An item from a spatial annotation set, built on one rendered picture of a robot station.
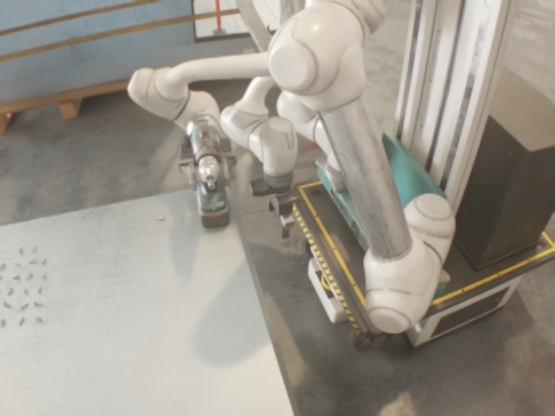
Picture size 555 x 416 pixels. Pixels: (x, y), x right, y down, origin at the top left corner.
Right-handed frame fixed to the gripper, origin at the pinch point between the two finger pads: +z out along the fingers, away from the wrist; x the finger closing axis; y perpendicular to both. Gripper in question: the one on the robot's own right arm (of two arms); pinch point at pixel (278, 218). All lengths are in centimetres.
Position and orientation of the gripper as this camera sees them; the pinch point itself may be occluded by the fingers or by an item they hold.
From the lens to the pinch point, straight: 152.0
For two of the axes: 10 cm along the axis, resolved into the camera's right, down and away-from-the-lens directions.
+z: 0.2, 7.1, 7.0
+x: -3.1, -6.6, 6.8
